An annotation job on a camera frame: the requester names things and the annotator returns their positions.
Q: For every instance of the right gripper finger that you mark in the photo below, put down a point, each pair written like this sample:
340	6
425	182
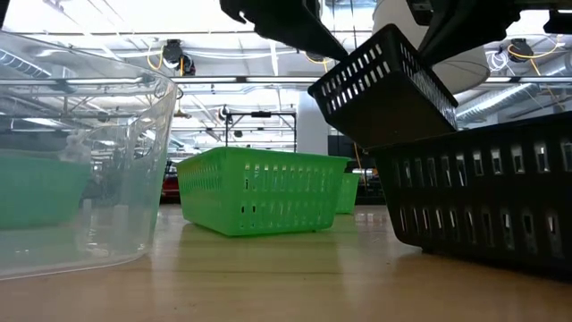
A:
469	27

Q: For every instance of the black plastic basket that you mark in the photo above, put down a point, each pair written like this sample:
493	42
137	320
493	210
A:
393	107
469	214

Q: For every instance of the green plastic basket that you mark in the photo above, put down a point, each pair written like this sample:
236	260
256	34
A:
268	197
349	192
40	192

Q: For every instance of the black cabinet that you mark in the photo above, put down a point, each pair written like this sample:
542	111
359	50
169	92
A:
337	146

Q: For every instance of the clear plastic bin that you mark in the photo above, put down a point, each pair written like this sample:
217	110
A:
111	232

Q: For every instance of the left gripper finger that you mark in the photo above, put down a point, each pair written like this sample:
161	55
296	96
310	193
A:
304	36

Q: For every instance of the silver ventilation duct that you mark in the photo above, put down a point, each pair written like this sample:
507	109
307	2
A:
22	62
514	99

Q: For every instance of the white figurine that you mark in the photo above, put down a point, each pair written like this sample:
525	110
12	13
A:
76	147

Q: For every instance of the white shade table lamp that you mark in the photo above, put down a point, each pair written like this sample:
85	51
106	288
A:
465	71

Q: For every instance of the red seat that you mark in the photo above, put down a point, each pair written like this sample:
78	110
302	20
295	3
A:
170	185

